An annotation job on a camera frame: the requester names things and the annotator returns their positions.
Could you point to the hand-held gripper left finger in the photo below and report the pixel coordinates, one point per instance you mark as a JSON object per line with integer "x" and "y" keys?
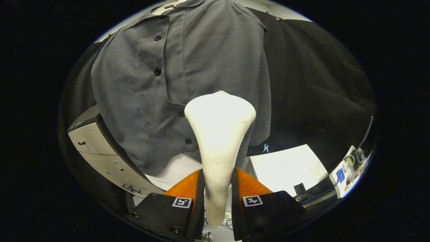
{"x": 168, "y": 215}

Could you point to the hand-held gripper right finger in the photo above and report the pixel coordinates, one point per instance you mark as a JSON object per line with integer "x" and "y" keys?
{"x": 268, "y": 218}

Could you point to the white garment steamer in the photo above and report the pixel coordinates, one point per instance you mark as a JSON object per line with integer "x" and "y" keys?
{"x": 220, "y": 134}

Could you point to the grey button shirt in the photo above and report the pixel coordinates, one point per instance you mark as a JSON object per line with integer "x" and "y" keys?
{"x": 208, "y": 50}

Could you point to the white mannequin torso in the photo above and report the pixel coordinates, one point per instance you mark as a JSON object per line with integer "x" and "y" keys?
{"x": 178, "y": 171}

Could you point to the plain white table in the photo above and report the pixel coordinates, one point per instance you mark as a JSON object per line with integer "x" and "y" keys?
{"x": 285, "y": 168}

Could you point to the light blue clip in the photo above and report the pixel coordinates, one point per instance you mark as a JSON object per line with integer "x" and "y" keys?
{"x": 265, "y": 148}

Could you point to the cluttered white desk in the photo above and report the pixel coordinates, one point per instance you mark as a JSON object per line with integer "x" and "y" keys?
{"x": 349, "y": 171}

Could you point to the grey cabinet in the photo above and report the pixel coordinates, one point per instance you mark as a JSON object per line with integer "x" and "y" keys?
{"x": 97, "y": 148}

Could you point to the black backdrop cloth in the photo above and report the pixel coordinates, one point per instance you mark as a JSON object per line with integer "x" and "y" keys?
{"x": 319, "y": 84}

